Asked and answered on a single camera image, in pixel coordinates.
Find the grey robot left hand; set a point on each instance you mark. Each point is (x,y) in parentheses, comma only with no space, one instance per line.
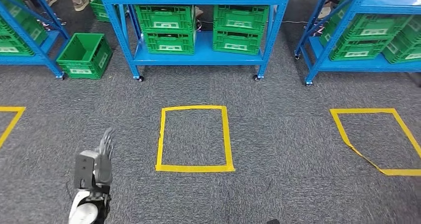
(104,166)

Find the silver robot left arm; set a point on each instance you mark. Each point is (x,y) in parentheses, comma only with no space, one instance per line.
(87,209)

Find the blue metal shelf rack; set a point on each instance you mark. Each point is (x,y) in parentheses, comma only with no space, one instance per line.
(197,56)
(49,35)
(361,66)

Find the yellow tape strip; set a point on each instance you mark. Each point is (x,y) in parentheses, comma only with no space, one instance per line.
(11,125)
(342,130)

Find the yellow tape square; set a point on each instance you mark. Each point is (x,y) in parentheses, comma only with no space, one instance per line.
(227,137)

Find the chrome chair base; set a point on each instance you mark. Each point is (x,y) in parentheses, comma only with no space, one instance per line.
(52,22)

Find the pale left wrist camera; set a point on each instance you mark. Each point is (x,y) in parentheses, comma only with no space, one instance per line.
(85,168)

